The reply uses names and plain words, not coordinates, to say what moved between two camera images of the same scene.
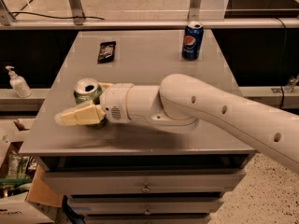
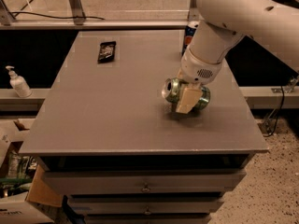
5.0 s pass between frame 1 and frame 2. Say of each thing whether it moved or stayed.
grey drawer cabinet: stayed
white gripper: moved
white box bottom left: stayed
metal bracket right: stayed
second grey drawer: stayed
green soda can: moved
